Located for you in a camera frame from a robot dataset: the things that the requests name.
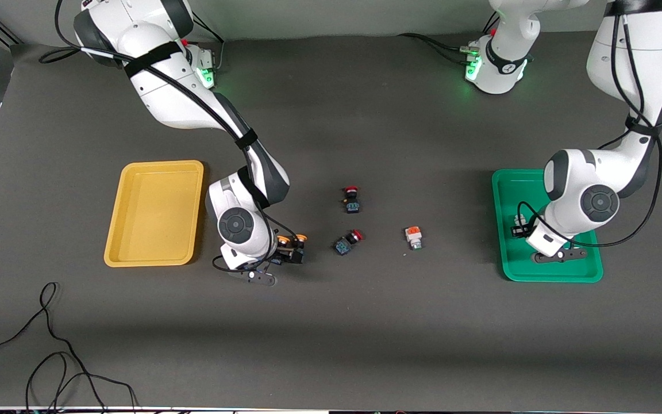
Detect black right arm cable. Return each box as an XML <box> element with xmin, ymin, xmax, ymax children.
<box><xmin>38</xmin><ymin>0</ymin><xmax>304</xmax><ymax>274</ymax></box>

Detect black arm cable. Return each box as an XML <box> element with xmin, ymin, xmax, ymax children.
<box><xmin>516</xmin><ymin>0</ymin><xmax>662</xmax><ymax>249</ymax></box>
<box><xmin>38</xmin><ymin>0</ymin><xmax>304</xmax><ymax>274</ymax></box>

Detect green plastic tray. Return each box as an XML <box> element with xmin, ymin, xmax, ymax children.
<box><xmin>491</xmin><ymin>169</ymin><xmax>604</xmax><ymax>283</ymax></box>

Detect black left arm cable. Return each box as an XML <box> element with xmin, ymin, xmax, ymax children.
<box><xmin>516</xmin><ymin>0</ymin><xmax>662</xmax><ymax>249</ymax></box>

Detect yellow plastic tray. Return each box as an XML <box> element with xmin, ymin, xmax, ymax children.
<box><xmin>103</xmin><ymin>160</ymin><xmax>205</xmax><ymax>268</ymax></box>

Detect black left base cables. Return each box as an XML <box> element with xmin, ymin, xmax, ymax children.
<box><xmin>397</xmin><ymin>33</ymin><xmax>478</xmax><ymax>65</ymax></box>

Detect thin black loose cable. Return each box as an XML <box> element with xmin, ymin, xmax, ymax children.
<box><xmin>0</xmin><ymin>282</ymin><xmax>139</xmax><ymax>414</ymax></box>

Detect dark grey table mat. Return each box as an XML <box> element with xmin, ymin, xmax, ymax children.
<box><xmin>0</xmin><ymin>20</ymin><xmax>662</xmax><ymax>410</ymax></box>

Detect black base cables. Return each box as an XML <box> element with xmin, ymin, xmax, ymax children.
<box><xmin>397</xmin><ymin>33</ymin><xmax>478</xmax><ymax>65</ymax></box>
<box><xmin>190</xmin><ymin>14</ymin><xmax>226</xmax><ymax>74</ymax></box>

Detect black right base cables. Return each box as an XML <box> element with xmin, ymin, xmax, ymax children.
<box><xmin>190</xmin><ymin>14</ymin><xmax>226</xmax><ymax>74</ymax></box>

